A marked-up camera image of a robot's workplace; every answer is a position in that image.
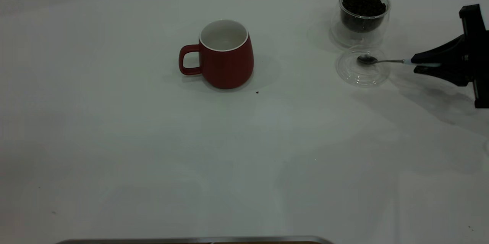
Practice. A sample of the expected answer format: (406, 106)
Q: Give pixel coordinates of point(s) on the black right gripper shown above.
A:
(478, 53)

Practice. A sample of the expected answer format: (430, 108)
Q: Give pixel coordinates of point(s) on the red ceramic mug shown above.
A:
(229, 66)

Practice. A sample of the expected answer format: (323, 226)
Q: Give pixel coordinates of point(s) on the clear round glass lid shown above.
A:
(361, 76)

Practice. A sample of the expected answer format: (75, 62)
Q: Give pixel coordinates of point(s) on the dark coffee beans pile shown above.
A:
(361, 11)

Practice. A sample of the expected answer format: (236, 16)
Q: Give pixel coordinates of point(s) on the grey metal frame edge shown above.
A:
(191, 240)

